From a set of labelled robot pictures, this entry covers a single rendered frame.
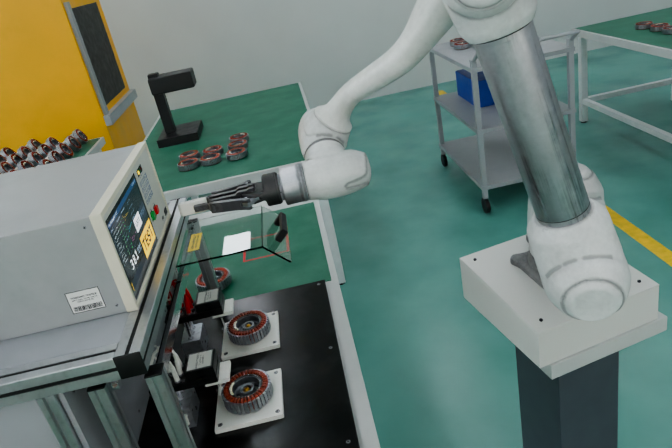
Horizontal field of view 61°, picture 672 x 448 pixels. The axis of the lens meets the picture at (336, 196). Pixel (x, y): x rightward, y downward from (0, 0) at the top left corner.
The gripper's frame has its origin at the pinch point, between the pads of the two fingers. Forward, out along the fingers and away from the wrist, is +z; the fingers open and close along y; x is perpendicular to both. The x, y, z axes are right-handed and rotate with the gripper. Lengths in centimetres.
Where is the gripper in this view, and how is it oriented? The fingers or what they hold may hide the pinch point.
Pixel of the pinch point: (194, 206)
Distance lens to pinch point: 135.1
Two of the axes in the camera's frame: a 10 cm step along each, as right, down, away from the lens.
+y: -1.2, -3.8, 9.2
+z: -9.7, 2.2, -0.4
